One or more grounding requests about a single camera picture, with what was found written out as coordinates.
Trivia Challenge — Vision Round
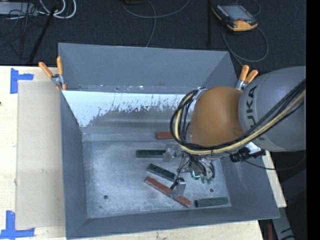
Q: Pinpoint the black cylinder on white bracket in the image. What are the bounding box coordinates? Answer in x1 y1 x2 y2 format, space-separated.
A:
229 142 267 164

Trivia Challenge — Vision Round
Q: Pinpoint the pale flat board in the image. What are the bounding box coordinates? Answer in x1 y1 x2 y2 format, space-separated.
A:
15 80 66 231

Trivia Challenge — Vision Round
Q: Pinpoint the short red-brown flat block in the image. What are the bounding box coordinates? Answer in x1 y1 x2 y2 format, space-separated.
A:
155 131 175 141

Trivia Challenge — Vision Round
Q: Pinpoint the grey metal bin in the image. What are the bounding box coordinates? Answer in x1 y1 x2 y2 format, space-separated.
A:
57 42 281 240

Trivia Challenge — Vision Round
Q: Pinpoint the long red-brown flat block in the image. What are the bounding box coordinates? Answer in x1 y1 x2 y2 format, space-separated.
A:
144 175 192 208

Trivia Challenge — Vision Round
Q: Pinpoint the dark green flat block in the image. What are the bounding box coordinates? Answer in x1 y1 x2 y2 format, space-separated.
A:
194 196 229 208
146 163 177 182
135 149 167 159

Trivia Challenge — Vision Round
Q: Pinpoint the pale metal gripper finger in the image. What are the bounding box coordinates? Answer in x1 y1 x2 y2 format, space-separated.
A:
170 175 188 200
163 145 182 163

